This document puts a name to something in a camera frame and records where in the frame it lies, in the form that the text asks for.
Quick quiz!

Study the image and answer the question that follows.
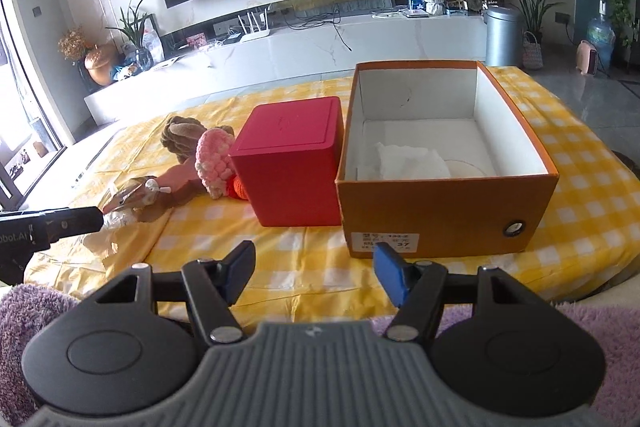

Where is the pink space heater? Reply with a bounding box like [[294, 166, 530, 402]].
[[576, 39, 601, 75]]

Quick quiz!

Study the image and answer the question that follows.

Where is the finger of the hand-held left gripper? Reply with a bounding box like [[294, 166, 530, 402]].
[[47, 206, 104, 243]]

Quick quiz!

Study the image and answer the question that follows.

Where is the woven plant basket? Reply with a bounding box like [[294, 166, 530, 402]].
[[521, 32, 544, 70]]

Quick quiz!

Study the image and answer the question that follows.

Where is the white wifi router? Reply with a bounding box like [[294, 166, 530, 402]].
[[236, 9, 271, 42]]

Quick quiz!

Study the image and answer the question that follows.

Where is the white tissue paper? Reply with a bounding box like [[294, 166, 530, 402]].
[[357, 142, 453, 182]]

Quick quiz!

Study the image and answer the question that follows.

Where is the yellow checked tablecloth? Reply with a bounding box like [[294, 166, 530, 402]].
[[22, 66, 640, 323]]

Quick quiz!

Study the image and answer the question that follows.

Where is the dried flower bunch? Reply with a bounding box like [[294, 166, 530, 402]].
[[57, 27, 93, 62]]

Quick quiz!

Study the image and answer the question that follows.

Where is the white stone television console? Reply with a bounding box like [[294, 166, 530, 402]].
[[84, 9, 488, 128]]

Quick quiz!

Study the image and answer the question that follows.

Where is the purple fluffy blanket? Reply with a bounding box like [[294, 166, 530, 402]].
[[0, 282, 640, 427]]

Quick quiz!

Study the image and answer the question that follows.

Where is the clear plastic toy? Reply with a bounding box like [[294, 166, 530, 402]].
[[87, 176, 173, 258]]

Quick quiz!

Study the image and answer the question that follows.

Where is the pink crochet toy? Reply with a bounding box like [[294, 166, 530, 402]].
[[194, 129, 238, 200]]

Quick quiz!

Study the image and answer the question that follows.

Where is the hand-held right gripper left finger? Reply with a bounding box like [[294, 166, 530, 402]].
[[92, 241, 257, 344]]

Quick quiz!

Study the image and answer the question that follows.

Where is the copper round vase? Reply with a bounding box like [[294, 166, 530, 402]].
[[84, 43, 120, 86]]

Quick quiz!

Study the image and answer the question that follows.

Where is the brown plush toy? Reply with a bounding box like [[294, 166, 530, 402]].
[[160, 116, 233, 155]]

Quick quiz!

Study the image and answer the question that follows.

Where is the green plant in glass vase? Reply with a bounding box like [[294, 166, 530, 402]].
[[106, 0, 156, 70]]

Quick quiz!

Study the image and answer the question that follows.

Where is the long-leaved potted plant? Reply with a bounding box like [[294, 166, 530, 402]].
[[495, 0, 571, 45]]

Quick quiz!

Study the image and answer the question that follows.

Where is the brown bear-shaped sponge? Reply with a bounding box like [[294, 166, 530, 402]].
[[135, 159, 208, 224]]

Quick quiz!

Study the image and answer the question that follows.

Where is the silver metal trash can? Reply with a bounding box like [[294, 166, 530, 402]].
[[485, 5, 523, 68]]

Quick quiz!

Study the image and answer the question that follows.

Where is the blue water bottle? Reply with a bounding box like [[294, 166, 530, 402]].
[[586, 0, 617, 68]]

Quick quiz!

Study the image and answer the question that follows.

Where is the orange crochet fruit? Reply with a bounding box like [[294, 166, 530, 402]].
[[224, 176, 251, 200]]

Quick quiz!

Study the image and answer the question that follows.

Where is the orange cardboard shoe box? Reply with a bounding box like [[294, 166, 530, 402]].
[[335, 60, 559, 260]]

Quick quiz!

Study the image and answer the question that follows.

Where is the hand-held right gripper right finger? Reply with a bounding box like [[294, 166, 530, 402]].
[[374, 242, 551, 343]]

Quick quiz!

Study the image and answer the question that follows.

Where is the red square box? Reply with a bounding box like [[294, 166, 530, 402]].
[[229, 96, 346, 228]]

